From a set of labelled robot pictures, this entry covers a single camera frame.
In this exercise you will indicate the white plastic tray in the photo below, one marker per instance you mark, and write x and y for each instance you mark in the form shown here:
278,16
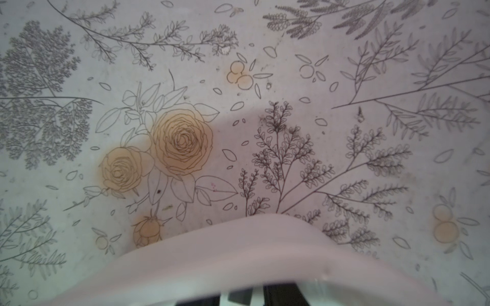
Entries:
265,249

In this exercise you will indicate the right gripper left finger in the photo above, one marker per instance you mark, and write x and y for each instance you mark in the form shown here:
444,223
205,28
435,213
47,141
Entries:
208,301

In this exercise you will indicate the staple strip in tray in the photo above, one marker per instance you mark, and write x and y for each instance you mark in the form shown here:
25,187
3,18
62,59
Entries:
241,297

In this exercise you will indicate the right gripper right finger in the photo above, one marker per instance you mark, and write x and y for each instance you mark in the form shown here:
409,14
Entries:
283,295

